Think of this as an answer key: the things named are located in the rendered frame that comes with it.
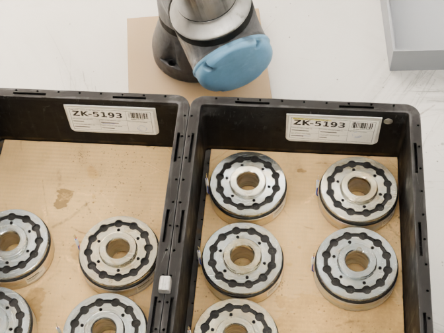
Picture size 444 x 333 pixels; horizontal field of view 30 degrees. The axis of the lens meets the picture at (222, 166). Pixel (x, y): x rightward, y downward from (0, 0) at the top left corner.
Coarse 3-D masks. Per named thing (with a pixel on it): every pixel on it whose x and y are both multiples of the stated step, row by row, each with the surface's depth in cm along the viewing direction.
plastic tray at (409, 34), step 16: (384, 0) 145; (400, 0) 149; (416, 0) 149; (432, 0) 149; (384, 16) 145; (400, 16) 147; (416, 16) 147; (432, 16) 146; (400, 32) 145; (416, 32) 144; (432, 32) 144; (400, 48) 143; (416, 48) 142; (432, 48) 136; (400, 64) 139; (416, 64) 139; (432, 64) 139
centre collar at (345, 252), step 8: (344, 248) 103; (352, 248) 103; (360, 248) 103; (368, 248) 103; (344, 256) 103; (368, 256) 103; (344, 264) 102; (376, 264) 102; (344, 272) 102; (352, 272) 102; (360, 272) 102; (368, 272) 102
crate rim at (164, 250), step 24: (0, 96) 112; (24, 96) 111; (48, 96) 111; (72, 96) 111; (96, 96) 111; (120, 96) 111; (144, 96) 110; (168, 96) 110; (168, 192) 102; (168, 216) 100; (168, 240) 98; (168, 264) 97
